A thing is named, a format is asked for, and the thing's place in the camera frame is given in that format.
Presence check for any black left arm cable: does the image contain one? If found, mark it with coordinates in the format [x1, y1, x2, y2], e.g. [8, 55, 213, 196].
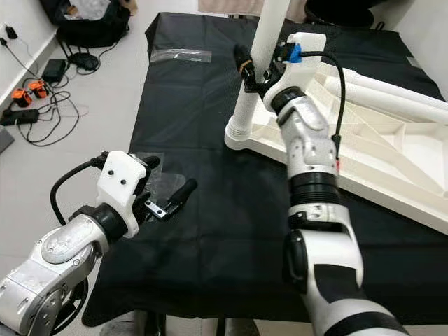
[50, 155, 106, 225]

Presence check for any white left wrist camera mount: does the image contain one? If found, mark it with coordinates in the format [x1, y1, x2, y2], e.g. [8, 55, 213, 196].
[96, 148, 154, 236]

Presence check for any white plastic children table top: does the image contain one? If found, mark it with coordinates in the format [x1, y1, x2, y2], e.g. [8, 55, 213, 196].
[223, 59, 448, 236]

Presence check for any black power adapter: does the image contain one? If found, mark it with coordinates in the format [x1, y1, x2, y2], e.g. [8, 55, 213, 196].
[41, 59, 68, 84]

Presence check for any clear tape strip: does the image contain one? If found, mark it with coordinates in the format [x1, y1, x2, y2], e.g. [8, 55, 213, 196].
[150, 48, 213, 64]

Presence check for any orange black device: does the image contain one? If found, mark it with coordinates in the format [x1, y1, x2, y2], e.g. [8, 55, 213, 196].
[11, 88, 31, 106]
[27, 78, 49, 99]

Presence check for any black wok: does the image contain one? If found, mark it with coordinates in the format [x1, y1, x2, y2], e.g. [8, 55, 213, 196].
[304, 0, 379, 29]

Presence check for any black power strip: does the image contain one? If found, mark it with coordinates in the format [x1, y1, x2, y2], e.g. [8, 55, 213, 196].
[0, 108, 40, 127]

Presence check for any black round device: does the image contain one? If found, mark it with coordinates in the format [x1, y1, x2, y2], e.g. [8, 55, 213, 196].
[69, 54, 101, 73]

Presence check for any black tablecloth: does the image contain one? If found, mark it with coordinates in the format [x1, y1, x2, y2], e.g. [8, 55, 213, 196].
[80, 13, 448, 329]

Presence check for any grey box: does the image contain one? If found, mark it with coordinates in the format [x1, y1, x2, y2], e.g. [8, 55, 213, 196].
[0, 129, 15, 152]

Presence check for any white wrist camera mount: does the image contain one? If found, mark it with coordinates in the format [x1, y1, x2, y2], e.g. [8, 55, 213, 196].
[262, 31, 329, 113]
[96, 148, 154, 236]

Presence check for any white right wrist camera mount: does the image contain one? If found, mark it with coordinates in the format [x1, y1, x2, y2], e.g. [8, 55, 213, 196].
[262, 31, 329, 113]

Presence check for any beige wicker basket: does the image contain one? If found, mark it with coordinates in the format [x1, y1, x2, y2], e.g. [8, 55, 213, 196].
[197, 0, 260, 15]

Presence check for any black cable with blue plug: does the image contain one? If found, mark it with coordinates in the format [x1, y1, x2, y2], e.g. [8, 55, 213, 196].
[286, 43, 348, 159]

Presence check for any black floor cable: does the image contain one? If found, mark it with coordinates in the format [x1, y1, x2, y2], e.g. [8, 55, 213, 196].
[20, 90, 89, 148]

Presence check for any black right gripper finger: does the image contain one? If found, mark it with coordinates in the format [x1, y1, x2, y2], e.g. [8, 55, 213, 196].
[234, 43, 257, 82]

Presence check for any clear plastic bag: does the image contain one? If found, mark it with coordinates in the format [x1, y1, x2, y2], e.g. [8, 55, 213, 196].
[73, 0, 113, 19]

